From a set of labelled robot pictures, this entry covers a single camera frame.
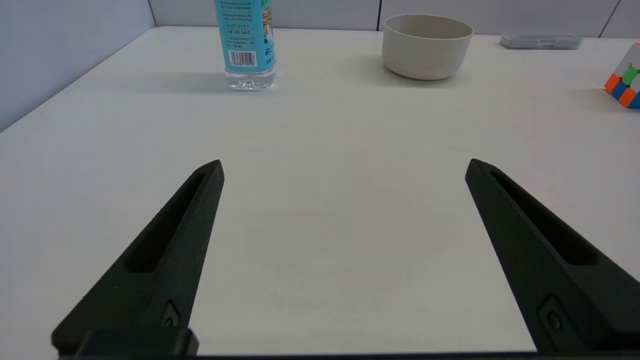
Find multicoloured Rubik's cube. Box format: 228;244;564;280
604;42;640;110

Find beige round bowl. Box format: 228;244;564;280
382;14;474;81

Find grey flat rectangular case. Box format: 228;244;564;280
500;34;582;50

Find soda water bottle blue label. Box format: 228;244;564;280
214;0;277;91

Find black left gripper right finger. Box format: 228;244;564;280
465;159;640;354

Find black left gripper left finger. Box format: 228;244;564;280
51;160;225;357

